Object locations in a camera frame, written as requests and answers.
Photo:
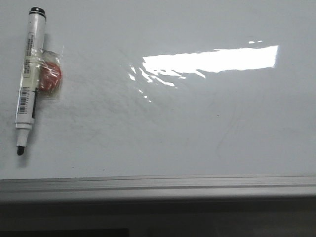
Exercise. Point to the red magnet taped to marker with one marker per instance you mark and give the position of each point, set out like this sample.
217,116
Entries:
50,74

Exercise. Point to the white black-tipped whiteboard marker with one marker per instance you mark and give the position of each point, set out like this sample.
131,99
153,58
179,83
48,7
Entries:
28,91

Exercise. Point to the whiteboard with aluminium frame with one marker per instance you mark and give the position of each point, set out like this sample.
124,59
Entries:
164,99

